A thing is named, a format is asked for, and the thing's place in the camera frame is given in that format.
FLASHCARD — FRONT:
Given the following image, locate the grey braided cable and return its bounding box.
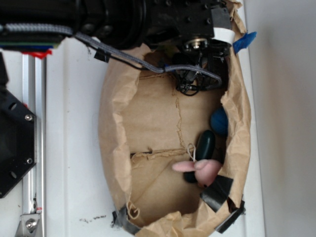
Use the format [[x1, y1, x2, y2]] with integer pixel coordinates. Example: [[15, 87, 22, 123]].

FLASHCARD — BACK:
[[0, 23, 222, 91]]

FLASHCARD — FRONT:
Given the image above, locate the pink plush bunny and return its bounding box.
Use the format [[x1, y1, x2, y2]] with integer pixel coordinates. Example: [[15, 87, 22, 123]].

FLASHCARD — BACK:
[[172, 159, 222, 188]]

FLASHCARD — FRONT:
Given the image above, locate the blue tape piece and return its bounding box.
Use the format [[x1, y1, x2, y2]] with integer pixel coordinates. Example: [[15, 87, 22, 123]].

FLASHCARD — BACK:
[[233, 32, 257, 54]]

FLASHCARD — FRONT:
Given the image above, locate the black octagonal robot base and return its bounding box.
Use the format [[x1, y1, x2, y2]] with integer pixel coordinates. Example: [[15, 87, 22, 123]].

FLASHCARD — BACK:
[[0, 53, 36, 198]]

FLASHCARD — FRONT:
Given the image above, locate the brown paper bag tray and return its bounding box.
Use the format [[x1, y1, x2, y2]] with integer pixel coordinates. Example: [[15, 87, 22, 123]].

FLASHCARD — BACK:
[[98, 0, 252, 237]]

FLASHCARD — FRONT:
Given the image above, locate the dark green oblong toy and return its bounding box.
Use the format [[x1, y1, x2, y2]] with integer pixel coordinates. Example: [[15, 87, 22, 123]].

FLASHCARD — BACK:
[[183, 129, 216, 184]]

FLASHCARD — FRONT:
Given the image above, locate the aluminium extrusion rail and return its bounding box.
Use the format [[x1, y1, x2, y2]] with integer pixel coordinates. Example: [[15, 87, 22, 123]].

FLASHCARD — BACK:
[[15, 55, 46, 237]]

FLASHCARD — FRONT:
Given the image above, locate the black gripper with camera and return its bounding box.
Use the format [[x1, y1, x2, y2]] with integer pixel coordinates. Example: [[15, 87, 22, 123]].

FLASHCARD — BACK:
[[172, 39, 231, 95]]

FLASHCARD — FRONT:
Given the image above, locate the blue knitted ball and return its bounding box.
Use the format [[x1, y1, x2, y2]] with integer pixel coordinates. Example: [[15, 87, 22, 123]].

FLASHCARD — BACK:
[[210, 107, 228, 137]]

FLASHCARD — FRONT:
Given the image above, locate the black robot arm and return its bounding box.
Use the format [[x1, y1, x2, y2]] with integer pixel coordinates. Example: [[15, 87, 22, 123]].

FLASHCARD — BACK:
[[0, 0, 235, 96]]

